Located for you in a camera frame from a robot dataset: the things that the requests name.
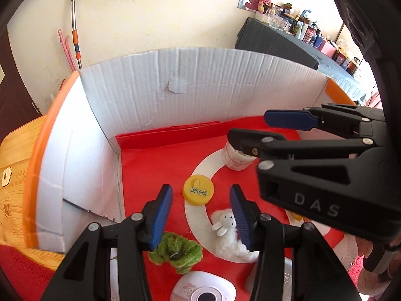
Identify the brown door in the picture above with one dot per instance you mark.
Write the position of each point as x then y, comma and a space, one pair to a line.
15, 78

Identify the red paper bag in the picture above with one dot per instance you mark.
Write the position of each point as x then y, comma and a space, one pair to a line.
150, 163

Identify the pink hanger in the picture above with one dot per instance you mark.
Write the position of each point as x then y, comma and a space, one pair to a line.
67, 50

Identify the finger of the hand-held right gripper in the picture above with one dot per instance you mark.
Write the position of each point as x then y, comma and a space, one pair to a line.
285, 118
247, 139

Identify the orange cardboard box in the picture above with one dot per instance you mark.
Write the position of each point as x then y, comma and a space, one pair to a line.
141, 94

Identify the pink white round device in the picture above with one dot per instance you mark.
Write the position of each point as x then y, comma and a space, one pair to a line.
194, 285

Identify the green knitted ornament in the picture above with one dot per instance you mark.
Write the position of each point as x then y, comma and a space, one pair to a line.
175, 250

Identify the yellow round lid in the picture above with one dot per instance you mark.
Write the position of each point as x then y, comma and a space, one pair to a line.
198, 191

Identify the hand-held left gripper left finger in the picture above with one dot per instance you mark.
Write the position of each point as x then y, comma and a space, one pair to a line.
161, 213

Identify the red knitted blanket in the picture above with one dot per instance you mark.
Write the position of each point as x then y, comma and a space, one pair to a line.
18, 269

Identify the mop pole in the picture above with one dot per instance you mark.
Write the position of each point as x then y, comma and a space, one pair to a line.
75, 22

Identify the grey rounded case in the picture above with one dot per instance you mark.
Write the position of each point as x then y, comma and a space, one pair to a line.
286, 279

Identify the grey cloth side table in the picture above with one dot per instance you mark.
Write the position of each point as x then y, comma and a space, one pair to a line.
282, 44

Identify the white fluffy sheep plush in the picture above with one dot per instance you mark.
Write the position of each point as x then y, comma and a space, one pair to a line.
225, 222

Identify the group of glass cups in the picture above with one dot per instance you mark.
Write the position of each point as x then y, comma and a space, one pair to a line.
278, 22

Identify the white ceramic jar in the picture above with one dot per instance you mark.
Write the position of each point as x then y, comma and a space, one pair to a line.
235, 161

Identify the row of bottles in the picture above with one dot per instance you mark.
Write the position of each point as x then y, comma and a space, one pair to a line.
313, 34

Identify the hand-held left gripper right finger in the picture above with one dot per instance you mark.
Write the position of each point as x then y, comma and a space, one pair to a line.
239, 216

